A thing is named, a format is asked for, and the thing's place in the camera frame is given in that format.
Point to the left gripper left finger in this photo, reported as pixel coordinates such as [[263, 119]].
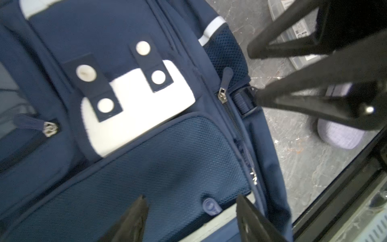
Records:
[[131, 225]]

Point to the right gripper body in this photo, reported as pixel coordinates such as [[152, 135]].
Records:
[[340, 23]]

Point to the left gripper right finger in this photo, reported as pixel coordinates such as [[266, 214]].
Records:
[[253, 226]]

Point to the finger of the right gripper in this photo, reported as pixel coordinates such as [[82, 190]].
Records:
[[261, 47], [363, 64]]

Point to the navy blue student backpack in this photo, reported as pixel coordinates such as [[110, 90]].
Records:
[[104, 101]]

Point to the clear plastic stationery case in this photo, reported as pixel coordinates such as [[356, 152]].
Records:
[[303, 28]]

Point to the lavender glasses case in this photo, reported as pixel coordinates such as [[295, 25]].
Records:
[[336, 134]]

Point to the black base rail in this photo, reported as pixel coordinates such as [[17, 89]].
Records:
[[350, 202]]

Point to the white slotted cable duct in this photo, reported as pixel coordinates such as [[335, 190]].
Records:
[[376, 230]]

